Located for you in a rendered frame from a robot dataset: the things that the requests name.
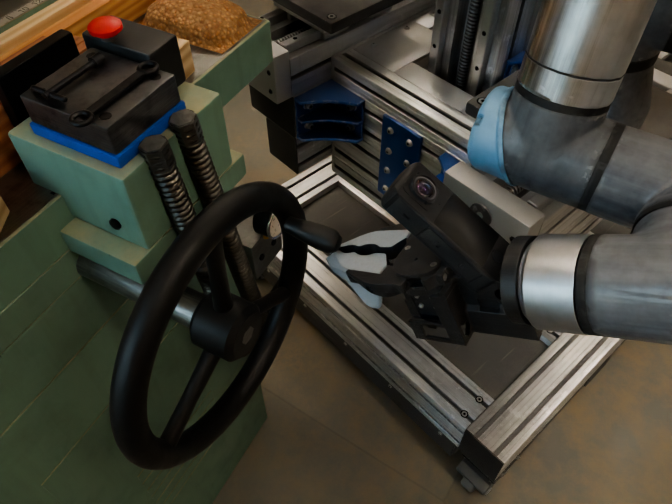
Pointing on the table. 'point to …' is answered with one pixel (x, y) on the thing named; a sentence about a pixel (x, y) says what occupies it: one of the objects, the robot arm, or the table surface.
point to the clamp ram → (33, 70)
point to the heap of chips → (201, 22)
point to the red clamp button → (105, 27)
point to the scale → (20, 11)
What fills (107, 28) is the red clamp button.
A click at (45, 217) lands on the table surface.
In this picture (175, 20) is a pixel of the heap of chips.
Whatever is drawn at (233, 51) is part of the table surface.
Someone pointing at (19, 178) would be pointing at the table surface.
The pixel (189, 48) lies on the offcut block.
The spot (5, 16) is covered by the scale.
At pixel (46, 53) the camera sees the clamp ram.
